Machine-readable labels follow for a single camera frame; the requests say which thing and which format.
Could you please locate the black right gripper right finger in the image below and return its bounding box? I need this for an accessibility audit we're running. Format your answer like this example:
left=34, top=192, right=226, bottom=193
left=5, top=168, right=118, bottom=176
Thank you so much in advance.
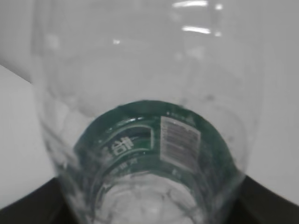
left=231, top=176, right=299, bottom=224

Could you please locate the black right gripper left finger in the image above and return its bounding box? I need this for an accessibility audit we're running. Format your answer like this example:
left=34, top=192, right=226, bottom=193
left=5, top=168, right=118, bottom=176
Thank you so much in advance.
left=0, top=178, right=77, bottom=224

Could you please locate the clear green-label water bottle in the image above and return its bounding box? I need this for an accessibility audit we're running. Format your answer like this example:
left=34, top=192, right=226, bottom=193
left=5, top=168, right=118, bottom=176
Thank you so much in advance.
left=30, top=0, right=288, bottom=224

